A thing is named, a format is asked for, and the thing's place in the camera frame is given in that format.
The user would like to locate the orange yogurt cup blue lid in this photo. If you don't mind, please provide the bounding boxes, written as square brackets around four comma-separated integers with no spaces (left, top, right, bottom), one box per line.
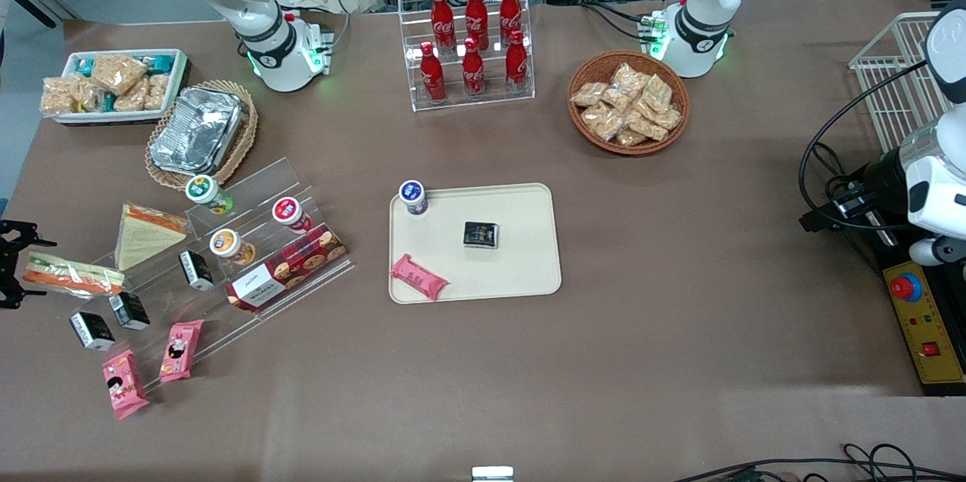
[209,228,258,267]

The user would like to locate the foil food container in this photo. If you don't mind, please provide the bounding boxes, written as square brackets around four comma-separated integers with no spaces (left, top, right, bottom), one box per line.
[149,85,245,174]

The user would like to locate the clear acrylic stepped shelf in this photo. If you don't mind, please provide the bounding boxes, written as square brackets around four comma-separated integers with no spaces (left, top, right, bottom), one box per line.
[48,157,356,393]

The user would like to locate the green lid yogurt cup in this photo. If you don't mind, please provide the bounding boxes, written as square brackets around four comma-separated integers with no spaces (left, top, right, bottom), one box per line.
[185,174,235,216]

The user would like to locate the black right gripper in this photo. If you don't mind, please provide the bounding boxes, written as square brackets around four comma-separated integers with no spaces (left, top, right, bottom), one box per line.
[0,219,58,310]

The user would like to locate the red cola bottle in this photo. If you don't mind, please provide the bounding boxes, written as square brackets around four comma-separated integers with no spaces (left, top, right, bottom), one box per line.
[499,0,524,45]
[419,41,447,104]
[430,0,457,54]
[504,29,530,95]
[461,36,488,99]
[464,0,491,53]

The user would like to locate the white rectangular bin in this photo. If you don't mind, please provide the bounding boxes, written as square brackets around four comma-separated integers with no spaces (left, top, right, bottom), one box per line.
[54,48,190,127]

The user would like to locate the black cables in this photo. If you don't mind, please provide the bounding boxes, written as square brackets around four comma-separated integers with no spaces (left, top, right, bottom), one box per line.
[670,442,966,482]

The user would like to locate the triangle sandwich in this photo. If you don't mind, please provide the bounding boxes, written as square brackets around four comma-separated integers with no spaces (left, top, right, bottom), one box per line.
[23,251,126,298]
[115,202,190,272]

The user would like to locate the light oval wicker basket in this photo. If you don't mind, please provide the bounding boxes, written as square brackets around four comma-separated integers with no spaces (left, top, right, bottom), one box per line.
[144,79,260,192]

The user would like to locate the brown paper table cover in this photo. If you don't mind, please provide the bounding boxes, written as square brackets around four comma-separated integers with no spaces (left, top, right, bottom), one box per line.
[0,0,966,482]

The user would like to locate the yellow emergency stop box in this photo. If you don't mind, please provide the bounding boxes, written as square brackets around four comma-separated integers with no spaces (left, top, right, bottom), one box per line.
[881,259,966,397]

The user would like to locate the beige plastic tray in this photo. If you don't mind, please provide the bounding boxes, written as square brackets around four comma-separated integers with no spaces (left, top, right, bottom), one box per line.
[388,182,564,305]

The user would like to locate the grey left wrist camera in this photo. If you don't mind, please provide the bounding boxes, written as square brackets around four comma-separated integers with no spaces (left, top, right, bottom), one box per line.
[909,235,966,267]

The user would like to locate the white wire basket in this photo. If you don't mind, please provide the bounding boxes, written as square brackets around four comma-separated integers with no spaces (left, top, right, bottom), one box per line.
[848,11,953,155]

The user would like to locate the brown round wicker basket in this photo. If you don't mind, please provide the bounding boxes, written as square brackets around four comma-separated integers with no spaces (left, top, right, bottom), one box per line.
[567,50,692,158]

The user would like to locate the dark metal pole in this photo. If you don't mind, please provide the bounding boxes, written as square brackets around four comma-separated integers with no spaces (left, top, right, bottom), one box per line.
[11,0,63,30]

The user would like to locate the puffed rice snack packet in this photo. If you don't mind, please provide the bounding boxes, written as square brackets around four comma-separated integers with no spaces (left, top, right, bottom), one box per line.
[90,53,149,95]
[72,78,106,112]
[143,72,171,112]
[112,79,150,114]
[41,76,77,116]

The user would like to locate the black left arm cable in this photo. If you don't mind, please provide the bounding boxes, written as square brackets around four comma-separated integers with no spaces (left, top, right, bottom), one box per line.
[798,58,931,232]

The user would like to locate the red lid yogurt cup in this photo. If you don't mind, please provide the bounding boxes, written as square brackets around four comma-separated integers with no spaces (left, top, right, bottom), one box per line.
[271,196,313,235]

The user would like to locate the red cookie box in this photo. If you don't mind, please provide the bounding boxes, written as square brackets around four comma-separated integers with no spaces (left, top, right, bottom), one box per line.
[226,223,349,314]

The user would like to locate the small black box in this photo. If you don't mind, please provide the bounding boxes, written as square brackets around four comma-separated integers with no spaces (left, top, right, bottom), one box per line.
[107,290,151,332]
[178,249,217,293]
[69,311,117,352]
[462,221,501,250]

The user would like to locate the pink snack packet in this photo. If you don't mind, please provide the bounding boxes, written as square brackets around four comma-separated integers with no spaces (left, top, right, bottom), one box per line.
[158,319,205,384]
[389,253,451,302]
[101,349,150,422]

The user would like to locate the clear acrylic bottle rack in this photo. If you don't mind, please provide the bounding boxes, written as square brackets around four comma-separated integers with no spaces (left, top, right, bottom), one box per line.
[397,0,536,114]

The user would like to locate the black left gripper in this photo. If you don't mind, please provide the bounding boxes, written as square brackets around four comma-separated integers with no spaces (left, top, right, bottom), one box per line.
[798,149,911,235]

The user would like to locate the white yogurt cup blue lid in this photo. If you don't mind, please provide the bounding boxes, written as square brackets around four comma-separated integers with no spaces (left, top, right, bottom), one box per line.
[398,180,429,217]

